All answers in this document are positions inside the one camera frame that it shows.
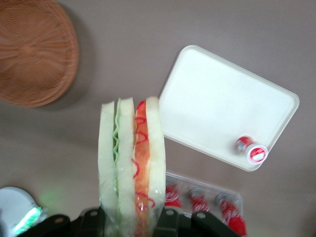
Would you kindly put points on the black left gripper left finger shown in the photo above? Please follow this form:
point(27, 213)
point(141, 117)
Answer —
point(91, 224)

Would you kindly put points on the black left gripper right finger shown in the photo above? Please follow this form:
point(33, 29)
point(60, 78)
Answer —
point(172, 224)

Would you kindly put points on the triangular sandwich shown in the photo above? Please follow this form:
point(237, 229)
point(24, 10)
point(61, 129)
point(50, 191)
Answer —
point(123, 160)

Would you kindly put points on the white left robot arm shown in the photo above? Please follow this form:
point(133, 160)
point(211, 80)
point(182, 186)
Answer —
point(14, 202)

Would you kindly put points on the beige plastic serving tray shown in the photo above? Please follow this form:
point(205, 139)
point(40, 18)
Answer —
point(222, 98)

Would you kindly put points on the round brown wicker basket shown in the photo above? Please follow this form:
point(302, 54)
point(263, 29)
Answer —
point(32, 51)

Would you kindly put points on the clear acrylic bottle rack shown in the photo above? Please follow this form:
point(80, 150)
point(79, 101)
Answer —
point(229, 191)

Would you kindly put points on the small red yogurt cup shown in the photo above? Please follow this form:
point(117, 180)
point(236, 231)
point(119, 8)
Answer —
point(254, 150)

